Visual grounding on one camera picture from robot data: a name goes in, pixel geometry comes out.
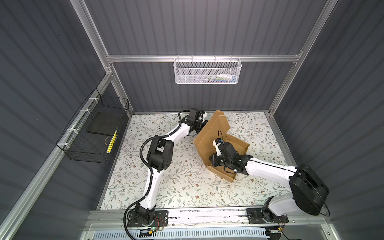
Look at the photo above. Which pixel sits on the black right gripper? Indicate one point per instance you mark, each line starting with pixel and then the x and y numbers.
pixel 213 157

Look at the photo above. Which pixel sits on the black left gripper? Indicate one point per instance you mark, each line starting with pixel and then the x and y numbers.
pixel 204 123

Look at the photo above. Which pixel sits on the brown cardboard box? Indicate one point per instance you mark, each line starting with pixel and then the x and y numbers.
pixel 218 127

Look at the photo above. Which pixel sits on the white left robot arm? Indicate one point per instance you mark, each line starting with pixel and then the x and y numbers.
pixel 157 154

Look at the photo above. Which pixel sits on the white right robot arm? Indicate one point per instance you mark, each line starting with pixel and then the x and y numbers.
pixel 307 193

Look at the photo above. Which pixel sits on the items in white basket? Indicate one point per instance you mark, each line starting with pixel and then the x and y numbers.
pixel 225 78

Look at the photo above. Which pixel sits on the black foam pad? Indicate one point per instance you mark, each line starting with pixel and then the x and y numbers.
pixel 104 124

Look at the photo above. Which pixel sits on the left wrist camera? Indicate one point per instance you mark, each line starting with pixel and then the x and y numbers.
pixel 202 116

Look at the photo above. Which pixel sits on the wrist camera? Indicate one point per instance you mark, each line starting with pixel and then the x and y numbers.
pixel 216 144
pixel 202 116

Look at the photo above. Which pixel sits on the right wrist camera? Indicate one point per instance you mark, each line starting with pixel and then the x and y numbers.
pixel 216 144

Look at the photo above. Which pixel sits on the white wire mesh basket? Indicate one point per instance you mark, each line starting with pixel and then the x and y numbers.
pixel 192 73

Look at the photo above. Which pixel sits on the aluminium horizontal frame bar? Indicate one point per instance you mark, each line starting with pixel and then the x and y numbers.
pixel 202 58

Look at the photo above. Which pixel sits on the aluminium frame corner post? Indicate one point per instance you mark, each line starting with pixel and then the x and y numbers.
pixel 95 38

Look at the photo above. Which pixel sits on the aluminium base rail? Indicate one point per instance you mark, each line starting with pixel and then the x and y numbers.
pixel 177 217

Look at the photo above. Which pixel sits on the black wire mesh basket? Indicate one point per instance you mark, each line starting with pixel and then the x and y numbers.
pixel 79 145

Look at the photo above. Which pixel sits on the aluminium right corner post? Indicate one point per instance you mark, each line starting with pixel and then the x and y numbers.
pixel 303 53

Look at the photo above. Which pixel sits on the white vented cable duct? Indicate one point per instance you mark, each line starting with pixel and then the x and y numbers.
pixel 203 233

